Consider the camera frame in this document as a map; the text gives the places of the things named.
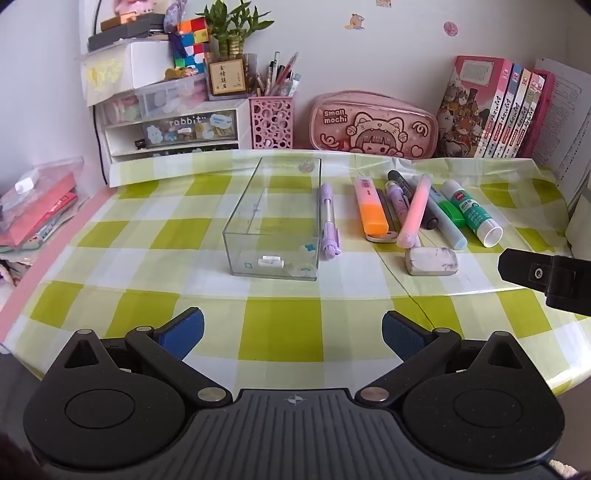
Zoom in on clear box with tape rolls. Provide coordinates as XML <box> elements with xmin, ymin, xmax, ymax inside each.
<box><xmin>95</xmin><ymin>90</ymin><xmax>144</xmax><ymax>125</ymax></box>

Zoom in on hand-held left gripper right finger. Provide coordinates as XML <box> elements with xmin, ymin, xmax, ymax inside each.
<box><xmin>355</xmin><ymin>310</ymin><xmax>527</xmax><ymax>409</ymax></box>

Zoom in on green cap highlighter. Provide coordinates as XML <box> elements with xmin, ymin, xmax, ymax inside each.
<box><xmin>413</xmin><ymin>174</ymin><xmax>468</xmax><ymax>251</ymax></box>

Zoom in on white charger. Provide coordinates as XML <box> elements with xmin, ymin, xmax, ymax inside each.
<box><xmin>15</xmin><ymin>168</ymin><xmax>40</xmax><ymax>193</ymax></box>

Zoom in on bunch of pens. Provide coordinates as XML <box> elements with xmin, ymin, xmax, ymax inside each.
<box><xmin>253</xmin><ymin>51</ymin><xmax>303</xmax><ymax>99</ymax></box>

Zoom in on purple tassel charm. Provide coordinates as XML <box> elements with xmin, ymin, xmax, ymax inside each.
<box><xmin>164</xmin><ymin>0</ymin><xmax>190</xmax><ymax>58</ymax></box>

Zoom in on green label glue stick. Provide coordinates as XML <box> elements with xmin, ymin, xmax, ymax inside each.
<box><xmin>441</xmin><ymin>180</ymin><xmax>503</xmax><ymax>247</ymax></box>

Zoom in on white eraser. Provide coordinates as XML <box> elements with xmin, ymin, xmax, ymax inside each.
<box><xmin>405</xmin><ymin>247</ymin><xmax>459</xmax><ymax>277</ymax></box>

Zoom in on clear lidded storage box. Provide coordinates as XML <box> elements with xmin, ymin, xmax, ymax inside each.
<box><xmin>136</xmin><ymin>76</ymin><xmax>208</xmax><ymax>121</ymax></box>

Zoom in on bamboo plant in glass vase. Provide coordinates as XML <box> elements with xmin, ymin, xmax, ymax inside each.
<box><xmin>201</xmin><ymin>0</ymin><xmax>259</xmax><ymax>101</ymax></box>

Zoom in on brown toy figure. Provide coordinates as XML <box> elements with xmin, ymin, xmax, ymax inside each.
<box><xmin>166</xmin><ymin>67</ymin><xmax>208</xmax><ymax>81</ymax></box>

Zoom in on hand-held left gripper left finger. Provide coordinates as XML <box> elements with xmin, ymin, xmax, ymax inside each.
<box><xmin>65</xmin><ymin>307</ymin><xmax>232</xmax><ymax>409</ymax></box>

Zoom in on pink lion figurine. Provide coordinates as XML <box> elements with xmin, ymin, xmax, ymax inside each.
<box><xmin>100</xmin><ymin>0</ymin><xmax>155</xmax><ymax>31</ymax></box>

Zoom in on short printed purple pen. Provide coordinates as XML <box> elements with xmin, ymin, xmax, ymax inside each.
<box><xmin>384</xmin><ymin>181</ymin><xmax>409</xmax><ymax>232</ymax></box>

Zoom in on white box with yellow print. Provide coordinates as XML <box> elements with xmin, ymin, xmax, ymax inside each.
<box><xmin>79</xmin><ymin>41</ymin><xmax>178</xmax><ymax>108</ymax></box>

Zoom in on colourful puzzle cube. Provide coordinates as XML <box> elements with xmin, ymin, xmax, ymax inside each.
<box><xmin>173</xmin><ymin>17</ymin><xmax>211</xmax><ymax>73</ymax></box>

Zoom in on illustrated book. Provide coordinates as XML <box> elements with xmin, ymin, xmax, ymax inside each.
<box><xmin>0</xmin><ymin>194</ymin><xmax>88</xmax><ymax>254</ymax></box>

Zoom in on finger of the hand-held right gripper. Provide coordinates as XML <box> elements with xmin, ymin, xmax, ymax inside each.
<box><xmin>498</xmin><ymin>248</ymin><xmax>591</xmax><ymax>317</ymax></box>

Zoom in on white printed paper sheets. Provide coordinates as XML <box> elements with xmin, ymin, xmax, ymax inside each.
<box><xmin>524</xmin><ymin>58</ymin><xmax>591</xmax><ymax>222</ymax></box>

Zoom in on dark grey flat box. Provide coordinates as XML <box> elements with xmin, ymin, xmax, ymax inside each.
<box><xmin>88</xmin><ymin>13</ymin><xmax>167</xmax><ymax>51</ymax></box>

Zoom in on green checked tablecloth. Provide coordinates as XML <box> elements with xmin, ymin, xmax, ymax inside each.
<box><xmin>0</xmin><ymin>150</ymin><xmax>578</xmax><ymax>398</ymax></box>

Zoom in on pink boxed book set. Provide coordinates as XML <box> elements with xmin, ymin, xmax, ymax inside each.
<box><xmin>436</xmin><ymin>55</ymin><xmax>555</xmax><ymax>160</ymax></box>

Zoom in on pink perforated pen holder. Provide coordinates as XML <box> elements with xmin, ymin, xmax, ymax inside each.
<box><xmin>249</xmin><ymin>96</ymin><xmax>296</xmax><ymax>150</ymax></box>

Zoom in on grey lead case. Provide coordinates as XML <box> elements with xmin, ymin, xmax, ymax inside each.
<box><xmin>365</xmin><ymin>187</ymin><xmax>399</xmax><ymax>244</ymax></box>

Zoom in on clear plastic organizer box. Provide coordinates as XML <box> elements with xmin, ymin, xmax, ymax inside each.
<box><xmin>222</xmin><ymin>156</ymin><xmax>322</xmax><ymax>281</ymax></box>

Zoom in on long purple pen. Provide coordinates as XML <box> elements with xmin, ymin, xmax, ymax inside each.
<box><xmin>320</xmin><ymin>183</ymin><xmax>342</xmax><ymax>260</ymax></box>

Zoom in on pink cartoon pencil case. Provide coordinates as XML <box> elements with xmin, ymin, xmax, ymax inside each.
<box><xmin>308</xmin><ymin>91</ymin><xmax>438</xmax><ymax>160</ymax></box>

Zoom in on pink highlighter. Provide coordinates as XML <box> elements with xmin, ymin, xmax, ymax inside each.
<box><xmin>396</xmin><ymin>174</ymin><xmax>432</xmax><ymax>248</ymax></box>

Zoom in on orange highlighter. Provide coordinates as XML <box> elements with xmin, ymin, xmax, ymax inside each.
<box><xmin>354</xmin><ymin>175</ymin><xmax>389</xmax><ymax>237</ymax></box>

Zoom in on black marker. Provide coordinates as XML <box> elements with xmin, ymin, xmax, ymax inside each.
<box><xmin>387</xmin><ymin>170</ymin><xmax>439</xmax><ymax>230</ymax></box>

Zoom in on white drawer organizer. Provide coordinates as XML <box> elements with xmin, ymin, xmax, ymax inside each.
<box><xmin>95</xmin><ymin>99</ymin><xmax>250</xmax><ymax>164</ymax></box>

